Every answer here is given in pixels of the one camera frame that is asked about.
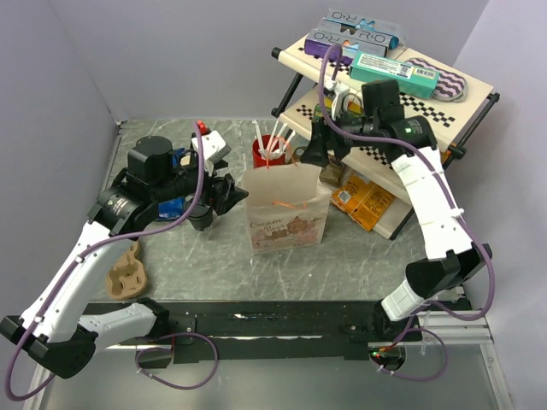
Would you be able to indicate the teal toothpaste box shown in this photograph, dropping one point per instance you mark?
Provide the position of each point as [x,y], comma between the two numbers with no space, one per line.
[416,81]

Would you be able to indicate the blue grey toothpaste box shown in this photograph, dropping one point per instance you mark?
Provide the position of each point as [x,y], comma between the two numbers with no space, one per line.
[364,28]

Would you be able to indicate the blue Doritos chip bag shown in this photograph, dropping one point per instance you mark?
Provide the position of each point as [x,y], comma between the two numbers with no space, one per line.
[173,209]

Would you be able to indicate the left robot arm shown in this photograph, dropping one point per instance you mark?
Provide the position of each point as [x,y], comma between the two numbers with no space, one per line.
[54,330]

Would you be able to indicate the brown paper takeout bag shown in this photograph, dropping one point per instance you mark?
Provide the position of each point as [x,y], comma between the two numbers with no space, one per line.
[286,208]

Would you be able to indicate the purple toothpaste box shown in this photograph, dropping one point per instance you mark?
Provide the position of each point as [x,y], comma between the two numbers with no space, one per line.
[319,41]

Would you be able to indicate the purple wavy sleep mask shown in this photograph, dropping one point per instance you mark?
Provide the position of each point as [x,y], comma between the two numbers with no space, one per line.
[451,87]

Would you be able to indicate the cream two-tier shelf rack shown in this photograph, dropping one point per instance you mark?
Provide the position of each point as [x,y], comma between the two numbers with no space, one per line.
[452,123]

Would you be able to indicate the red straw holder cup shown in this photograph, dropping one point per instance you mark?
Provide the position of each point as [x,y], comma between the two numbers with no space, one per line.
[259,155]

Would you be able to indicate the orange snack packet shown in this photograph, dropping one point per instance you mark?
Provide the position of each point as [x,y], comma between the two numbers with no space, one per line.
[362,200]

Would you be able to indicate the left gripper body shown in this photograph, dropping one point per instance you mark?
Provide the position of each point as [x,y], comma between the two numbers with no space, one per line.
[212,194]

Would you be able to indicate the brown snack bag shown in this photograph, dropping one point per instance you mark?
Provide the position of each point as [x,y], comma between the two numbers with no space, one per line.
[333,173]

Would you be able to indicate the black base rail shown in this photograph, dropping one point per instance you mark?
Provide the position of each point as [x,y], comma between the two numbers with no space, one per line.
[259,330]

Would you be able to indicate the white wrapped straws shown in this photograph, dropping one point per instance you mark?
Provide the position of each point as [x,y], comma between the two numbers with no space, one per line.
[276,138]

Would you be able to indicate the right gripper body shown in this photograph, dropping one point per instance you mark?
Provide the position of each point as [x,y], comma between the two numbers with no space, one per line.
[339,119]

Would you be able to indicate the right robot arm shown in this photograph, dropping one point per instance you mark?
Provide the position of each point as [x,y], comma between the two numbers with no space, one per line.
[453,253]

